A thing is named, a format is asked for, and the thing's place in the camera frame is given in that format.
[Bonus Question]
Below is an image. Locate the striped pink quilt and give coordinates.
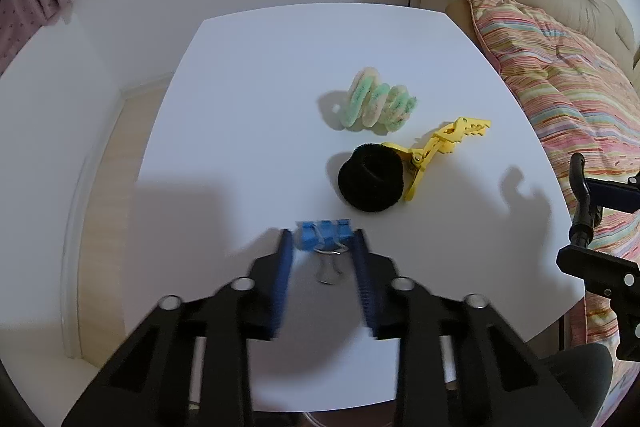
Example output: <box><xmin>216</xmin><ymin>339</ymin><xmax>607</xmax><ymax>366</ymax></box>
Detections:
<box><xmin>460</xmin><ymin>0</ymin><xmax>640</xmax><ymax>358</ymax></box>

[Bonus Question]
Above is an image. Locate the yellow toothed hair clip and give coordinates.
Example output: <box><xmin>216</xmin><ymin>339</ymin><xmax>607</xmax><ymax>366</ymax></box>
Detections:
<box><xmin>381</xmin><ymin>117</ymin><xmax>492</xmax><ymax>202</ymax></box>

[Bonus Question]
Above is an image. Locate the white low table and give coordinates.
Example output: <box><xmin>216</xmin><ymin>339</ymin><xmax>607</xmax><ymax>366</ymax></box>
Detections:
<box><xmin>122</xmin><ymin>3</ymin><xmax>587</xmax><ymax>418</ymax></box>

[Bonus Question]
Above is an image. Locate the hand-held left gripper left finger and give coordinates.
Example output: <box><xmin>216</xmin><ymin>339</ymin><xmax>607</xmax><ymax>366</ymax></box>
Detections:
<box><xmin>60</xmin><ymin>227</ymin><xmax>296</xmax><ymax>427</ymax></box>

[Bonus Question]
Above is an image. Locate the green spiral hair tie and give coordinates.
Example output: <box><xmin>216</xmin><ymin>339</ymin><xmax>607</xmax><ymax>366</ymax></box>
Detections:
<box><xmin>334</xmin><ymin>67</ymin><xmax>418</xmax><ymax>135</ymax></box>

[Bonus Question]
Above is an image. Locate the pink dotted curtain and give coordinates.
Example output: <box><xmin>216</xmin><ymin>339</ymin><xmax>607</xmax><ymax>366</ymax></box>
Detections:
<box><xmin>0</xmin><ymin>0</ymin><xmax>76</xmax><ymax>72</ymax></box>

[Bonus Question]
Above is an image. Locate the blue binder clip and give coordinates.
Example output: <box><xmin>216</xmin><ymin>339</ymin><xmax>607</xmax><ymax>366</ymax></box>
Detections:
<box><xmin>296</xmin><ymin>219</ymin><xmax>353</xmax><ymax>285</ymax></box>

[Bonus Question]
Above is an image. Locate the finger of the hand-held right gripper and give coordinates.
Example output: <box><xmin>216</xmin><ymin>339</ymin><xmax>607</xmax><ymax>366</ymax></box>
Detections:
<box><xmin>582</xmin><ymin>174</ymin><xmax>640</xmax><ymax>212</ymax></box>
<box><xmin>556</xmin><ymin>244</ymin><xmax>640</xmax><ymax>303</ymax></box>

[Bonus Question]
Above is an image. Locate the black scrunchie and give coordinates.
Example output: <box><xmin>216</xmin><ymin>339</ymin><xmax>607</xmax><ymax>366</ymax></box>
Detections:
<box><xmin>337</xmin><ymin>143</ymin><xmax>407</xmax><ymax>214</ymax></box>

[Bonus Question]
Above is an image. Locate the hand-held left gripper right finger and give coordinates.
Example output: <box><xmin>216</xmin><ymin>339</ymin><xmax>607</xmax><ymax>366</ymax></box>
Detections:
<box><xmin>352</xmin><ymin>228</ymin><xmax>596</xmax><ymax>427</ymax></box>

